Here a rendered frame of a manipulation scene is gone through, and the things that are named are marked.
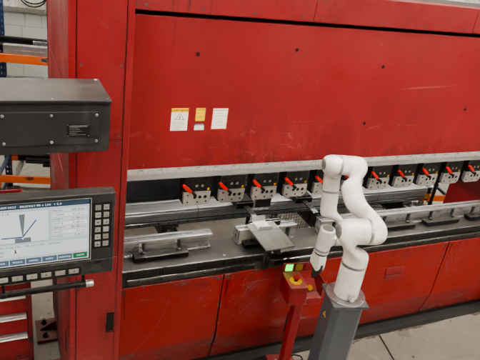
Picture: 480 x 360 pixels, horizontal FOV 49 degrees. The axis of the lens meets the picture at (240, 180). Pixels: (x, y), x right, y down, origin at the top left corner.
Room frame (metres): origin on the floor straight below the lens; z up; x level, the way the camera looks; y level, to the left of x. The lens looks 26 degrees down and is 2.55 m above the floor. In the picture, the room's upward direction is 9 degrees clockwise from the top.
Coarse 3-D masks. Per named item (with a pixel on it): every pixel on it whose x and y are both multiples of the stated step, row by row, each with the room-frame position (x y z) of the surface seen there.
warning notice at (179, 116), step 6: (174, 108) 2.39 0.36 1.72; (180, 108) 2.41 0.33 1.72; (186, 108) 2.42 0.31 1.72; (174, 114) 2.40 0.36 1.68; (180, 114) 2.41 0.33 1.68; (186, 114) 2.42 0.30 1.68; (174, 120) 2.40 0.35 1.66; (180, 120) 2.41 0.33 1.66; (186, 120) 2.42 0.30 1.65; (174, 126) 2.40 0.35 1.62; (180, 126) 2.41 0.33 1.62; (186, 126) 2.43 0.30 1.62
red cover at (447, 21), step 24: (144, 0) 2.30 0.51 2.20; (168, 0) 2.35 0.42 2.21; (192, 0) 2.39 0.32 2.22; (216, 0) 2.45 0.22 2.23; (240, 0) 2.50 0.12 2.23; (264, 0) 2.55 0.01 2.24; (288, 0) 2.61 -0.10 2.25; (312, 0) 2.67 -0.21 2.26; (336, 0) 2.73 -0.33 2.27; (360, 0) 2.79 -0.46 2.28; (384, 0) 2.86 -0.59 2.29; (408, 0) 3.01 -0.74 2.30; (360, 24) 2.81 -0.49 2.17; (384, 24) 2.88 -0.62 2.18; (408, 24) 2.95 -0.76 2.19; (432, 24) 3.02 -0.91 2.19; (456, 24) 3.10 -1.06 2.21
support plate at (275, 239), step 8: (248, 224) 2.64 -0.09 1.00; (272, 224) 2.69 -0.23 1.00; (256, 232) 2.57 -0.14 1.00; (264, 232) 2.58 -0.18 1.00; (272, 232) 2.60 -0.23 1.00; (280, 232) 2.61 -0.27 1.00; (264, 240) 2.50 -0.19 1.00; (272, 240) 2.51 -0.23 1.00; (280, 240) 2.53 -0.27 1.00; (288, 240) 2.54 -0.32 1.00; (264, 248) 2.42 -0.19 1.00; (272, 248) 2.43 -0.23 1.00; (280, 248) 2.45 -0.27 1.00
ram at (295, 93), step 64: (192, 64) 2.43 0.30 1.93; (256, 64) 2.58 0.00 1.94; (320, 64) 2.74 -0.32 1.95; (384, 64) 2.93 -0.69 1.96; (448, 64) 3.14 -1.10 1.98; (192, 128) 2.44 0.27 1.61; (256, 128) 2.60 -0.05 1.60; (320, 128) 2.78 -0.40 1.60; (384, 128) 2.98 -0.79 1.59; (448, 128) 3.21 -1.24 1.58
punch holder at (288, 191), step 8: (280, 176) 2.76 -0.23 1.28; (288, 176) 2.71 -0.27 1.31; (296, 176) 2.74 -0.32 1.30; (304, 176) 2.76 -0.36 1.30; (280, 184) 2.76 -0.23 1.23; (288, 184) 2.72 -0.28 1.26; (296, 184) 2.74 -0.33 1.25; (304, 184) 2.76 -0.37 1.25; (280, 192) 2.74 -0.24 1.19; (288, 192) 2.72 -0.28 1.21; (296, 192) 2.74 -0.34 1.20; (304, 192) 2.77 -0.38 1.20
